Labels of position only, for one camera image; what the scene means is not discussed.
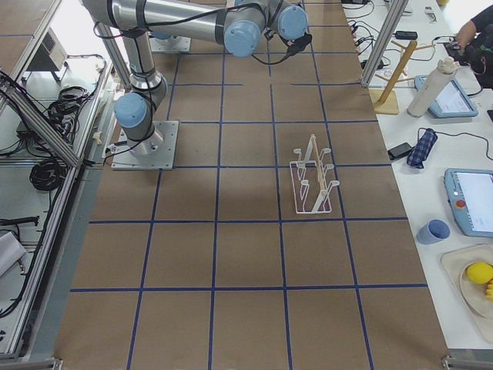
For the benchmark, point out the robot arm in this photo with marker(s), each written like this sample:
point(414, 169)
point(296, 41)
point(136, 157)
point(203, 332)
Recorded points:
point(238, 28)

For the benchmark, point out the blue cup on desk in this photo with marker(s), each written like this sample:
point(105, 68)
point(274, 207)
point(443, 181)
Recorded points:
point(433, 231)

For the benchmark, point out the black power adapter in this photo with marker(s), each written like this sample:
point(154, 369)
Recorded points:
point(399, 151)

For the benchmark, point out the wooden mug tree stand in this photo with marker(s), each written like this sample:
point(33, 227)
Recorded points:
point(385, 100)

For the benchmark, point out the blue plaid folded umbrella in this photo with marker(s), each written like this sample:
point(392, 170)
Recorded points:
point(422, 149)

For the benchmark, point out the blue teach pendant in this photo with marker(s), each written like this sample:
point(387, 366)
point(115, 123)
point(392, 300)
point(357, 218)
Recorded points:
point(452, 102)
point(470, 197)

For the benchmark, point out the yellow lemon toy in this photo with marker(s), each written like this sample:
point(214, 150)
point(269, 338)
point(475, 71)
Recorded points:
point(479, 272)

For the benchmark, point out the beige tray on desk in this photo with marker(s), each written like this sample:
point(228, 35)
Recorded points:
point(455, 264)

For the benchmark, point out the white wire cup rack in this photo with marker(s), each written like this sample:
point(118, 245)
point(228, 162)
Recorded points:
point(311, 186)

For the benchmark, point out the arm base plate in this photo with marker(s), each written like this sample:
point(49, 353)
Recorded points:
point(172, 45)
point(155, 153)

